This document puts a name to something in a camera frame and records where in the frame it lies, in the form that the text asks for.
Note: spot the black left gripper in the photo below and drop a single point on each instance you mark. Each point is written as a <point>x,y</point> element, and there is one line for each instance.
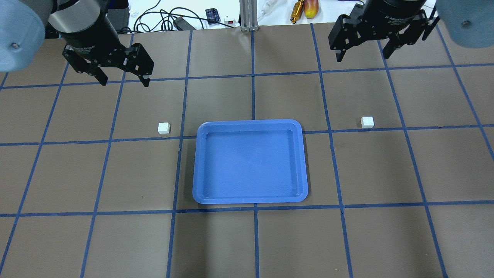
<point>88,34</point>

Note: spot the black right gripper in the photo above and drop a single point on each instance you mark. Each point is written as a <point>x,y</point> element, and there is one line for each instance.
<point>397,11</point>

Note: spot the white block robot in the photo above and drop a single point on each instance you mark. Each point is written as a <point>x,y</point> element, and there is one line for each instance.
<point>164,128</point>
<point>367,122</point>

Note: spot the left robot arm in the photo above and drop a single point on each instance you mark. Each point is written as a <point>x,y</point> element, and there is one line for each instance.
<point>23,29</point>

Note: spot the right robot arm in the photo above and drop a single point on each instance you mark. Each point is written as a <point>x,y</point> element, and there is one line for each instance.
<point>468,22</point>

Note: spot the blue plastic tray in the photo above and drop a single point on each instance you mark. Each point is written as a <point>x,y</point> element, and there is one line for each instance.
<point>251,161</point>

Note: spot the mango fruit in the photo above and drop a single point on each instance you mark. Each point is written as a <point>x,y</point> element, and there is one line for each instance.
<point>311,8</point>

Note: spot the black power adapter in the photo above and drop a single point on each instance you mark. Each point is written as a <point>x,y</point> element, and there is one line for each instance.
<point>182,25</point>

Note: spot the brass cylinder tool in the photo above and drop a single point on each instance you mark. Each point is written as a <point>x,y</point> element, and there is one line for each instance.
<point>297,11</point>

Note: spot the aluminium frame post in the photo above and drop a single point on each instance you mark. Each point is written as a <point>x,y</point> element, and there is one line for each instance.
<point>248,16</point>

